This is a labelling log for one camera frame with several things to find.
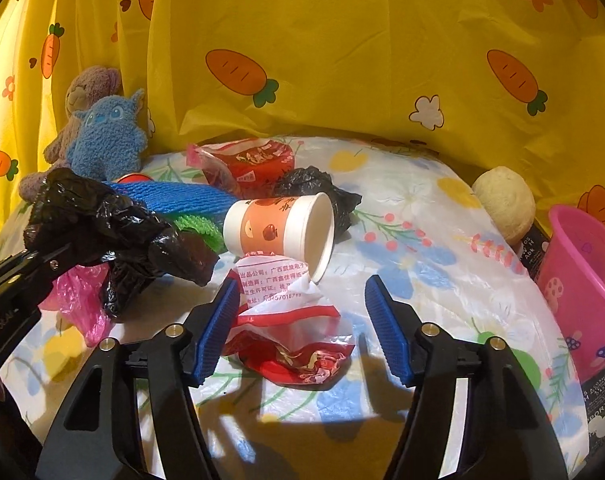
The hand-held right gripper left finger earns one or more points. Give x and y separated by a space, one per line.
217 330

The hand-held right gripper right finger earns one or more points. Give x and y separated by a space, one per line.
385 330

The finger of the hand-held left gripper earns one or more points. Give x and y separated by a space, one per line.
30 272

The red and white wrapper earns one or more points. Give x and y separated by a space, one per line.
282 320

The large black plastic bag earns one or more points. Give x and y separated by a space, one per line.
107 220

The red paper cup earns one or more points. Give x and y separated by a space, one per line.
132 178

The pink plastic bucket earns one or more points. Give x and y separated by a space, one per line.
572 300

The pink plastic bag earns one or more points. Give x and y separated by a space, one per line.
77 300
202 160

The white floral sheet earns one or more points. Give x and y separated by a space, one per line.
432 270

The green scrubber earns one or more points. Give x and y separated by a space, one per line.
197 222

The orange and white paper cup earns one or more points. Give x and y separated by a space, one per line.
267 230

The blue mesh cloth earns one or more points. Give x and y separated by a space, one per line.
182 200

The blue plush toy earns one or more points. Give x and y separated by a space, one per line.
107 140

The small black plastic bag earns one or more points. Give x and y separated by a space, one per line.
302 180

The red snack wrapper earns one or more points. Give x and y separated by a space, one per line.
252 160

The beige round plush ball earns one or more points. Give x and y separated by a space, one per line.
505 200

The purple teddy bear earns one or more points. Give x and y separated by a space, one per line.
82 95

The yellow carrot print curtain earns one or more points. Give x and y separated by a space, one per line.
332 60

